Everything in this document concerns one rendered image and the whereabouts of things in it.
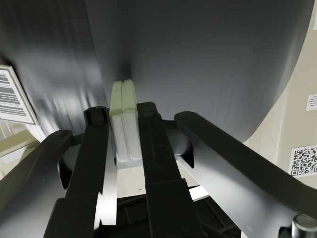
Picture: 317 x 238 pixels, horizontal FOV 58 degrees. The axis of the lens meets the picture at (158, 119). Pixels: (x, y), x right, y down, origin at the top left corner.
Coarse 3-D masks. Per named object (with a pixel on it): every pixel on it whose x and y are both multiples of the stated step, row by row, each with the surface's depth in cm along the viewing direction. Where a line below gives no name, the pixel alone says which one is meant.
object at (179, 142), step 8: (144, 104) 18; (152, 104) 18; (144, 112) 17; (168, 120) 15; (168, 128) 14; (176, 128) 14; (168, 136) 14; (176, 136) 14; (184, 136) 14; (176, 144) 14; (184, 144) 14; (176, 152) 14; (184, 152) 14; (192, 152) 14
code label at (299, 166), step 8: (296, 152) 53; (304, 152) 54; (312, 152) 54; (296, 160) 54; (304, 160) 55; (312, 160) 55; (296, 168) 55; (304, 168) 56; (312, 168) 56; (296, 176) 57; (304, 176) 57
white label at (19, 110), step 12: (0, 72) 21; (12, 72) 21; (0, 84) 22; (12, 84) 22; (0, 96) 23; (12, 96) 23; (24, 96) 23; (0, 108) 24; (12, 108) 24; (24, 108) 24; (12, 120) 25; (24, 120) 25; (36, 120) 25
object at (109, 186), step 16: (96, 112) 14; (96, 128) 14; (96, 144) 12; (80, 160) 11; (96, 160) 11; (112, 160) 13; (80, 176) 10; (96, 176) 10; (112, 176) 12; (80, 192) 9; (96, 192) 8; (112, 192) 12; (64, 208) 8; (80, 208) 8; (96, 208) 8; (112, 208) 11; (48, 224) 7; (64, 224) 7; (80, 224) 7; (96, 224) 7; (112, 224) 10
